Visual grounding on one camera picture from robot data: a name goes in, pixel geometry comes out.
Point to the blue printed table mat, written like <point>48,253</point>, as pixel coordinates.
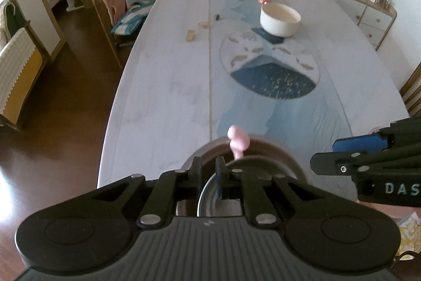
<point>263,109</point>

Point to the striped teal cushion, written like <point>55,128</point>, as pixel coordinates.
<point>131,19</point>

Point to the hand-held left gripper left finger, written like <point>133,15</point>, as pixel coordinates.
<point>197,170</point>

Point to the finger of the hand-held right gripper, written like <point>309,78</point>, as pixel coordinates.
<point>332,163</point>
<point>358,143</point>

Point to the wooden chair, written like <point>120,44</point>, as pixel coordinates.
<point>412,90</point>
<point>105,14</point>

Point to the cream bowl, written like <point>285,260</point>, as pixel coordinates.
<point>279,19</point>

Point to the metal bowl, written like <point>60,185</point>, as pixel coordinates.
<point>259,169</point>

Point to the pink spoon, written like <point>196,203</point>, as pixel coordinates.
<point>238,140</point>

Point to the yellow sofa with white cover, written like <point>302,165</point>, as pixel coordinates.
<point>19,77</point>

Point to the person's right forearm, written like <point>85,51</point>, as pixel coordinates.
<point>394,210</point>

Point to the wooden sideboard with white drawers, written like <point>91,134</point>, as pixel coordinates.
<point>368,14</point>

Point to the dark brown bowl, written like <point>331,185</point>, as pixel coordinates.
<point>279,152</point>

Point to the yellow patterned cloth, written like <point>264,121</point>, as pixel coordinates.
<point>409,235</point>

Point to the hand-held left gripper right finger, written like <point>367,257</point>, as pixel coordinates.
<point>219,184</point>

